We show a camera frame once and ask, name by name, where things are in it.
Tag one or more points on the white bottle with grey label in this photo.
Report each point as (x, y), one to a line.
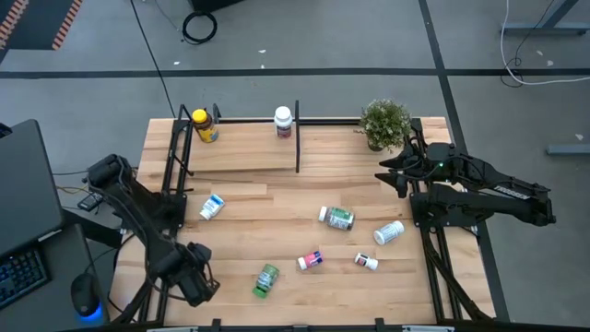
(389, 232)

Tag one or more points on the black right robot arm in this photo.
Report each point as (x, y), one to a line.
(498, 184)

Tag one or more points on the black equipment base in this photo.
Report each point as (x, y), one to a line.
(212, 4)

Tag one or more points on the black computer mouse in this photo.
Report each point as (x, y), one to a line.
(84, 292)

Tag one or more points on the wooden shelf with black frame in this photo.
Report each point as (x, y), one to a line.
(239, 147)

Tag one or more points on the orange striped floor mat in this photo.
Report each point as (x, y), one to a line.
(37, 23)

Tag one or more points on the black power adapter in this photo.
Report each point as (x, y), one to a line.
(90, 201)

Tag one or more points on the dark grey desk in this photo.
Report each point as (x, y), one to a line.
(64, 258)

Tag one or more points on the white bottle with blue label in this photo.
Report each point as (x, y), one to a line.
(213, 205)

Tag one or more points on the dark grey monitor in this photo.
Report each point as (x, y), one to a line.
(27, 184)

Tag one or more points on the grey metal table foot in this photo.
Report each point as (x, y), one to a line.
(544, 29)

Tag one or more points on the white bottle with maroon label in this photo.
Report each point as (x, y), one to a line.
(283, 122)

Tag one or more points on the clear bottle with green label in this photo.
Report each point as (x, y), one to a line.
(340, 218)

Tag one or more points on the grey metal floor bar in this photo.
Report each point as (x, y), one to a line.
(569, 149)

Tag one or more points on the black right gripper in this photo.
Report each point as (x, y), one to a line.
(417, 169)

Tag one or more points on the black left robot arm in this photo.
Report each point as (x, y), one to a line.
(138, 203)

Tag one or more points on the potted green plant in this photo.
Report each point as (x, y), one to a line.
(385, 122)

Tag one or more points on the small white bottle red label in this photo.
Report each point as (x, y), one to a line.
(366, 261)

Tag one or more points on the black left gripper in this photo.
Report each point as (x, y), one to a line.
(198, 286)

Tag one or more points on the amber bottle with yellow cap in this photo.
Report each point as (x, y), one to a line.
(205, 129)

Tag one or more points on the pink bottle with white cap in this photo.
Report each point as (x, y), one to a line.
(311, 260)

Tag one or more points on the black aluminium rig frame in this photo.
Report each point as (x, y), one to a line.
(429, 276)

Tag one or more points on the green bottle with green cap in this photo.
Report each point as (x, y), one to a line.
(266, 279)

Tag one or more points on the black backlit keyboard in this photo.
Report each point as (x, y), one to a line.
(20, 276)

